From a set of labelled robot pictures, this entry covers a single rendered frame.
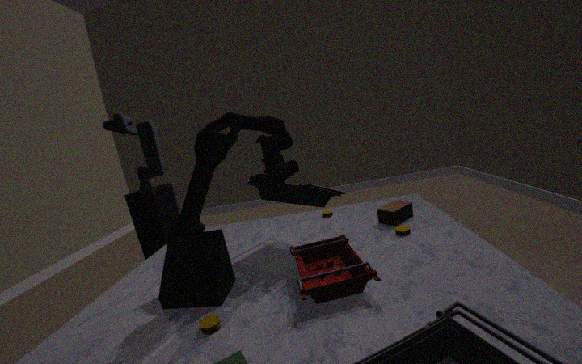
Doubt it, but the red plastic tray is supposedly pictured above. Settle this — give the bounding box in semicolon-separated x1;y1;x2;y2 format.
289;235;381;304

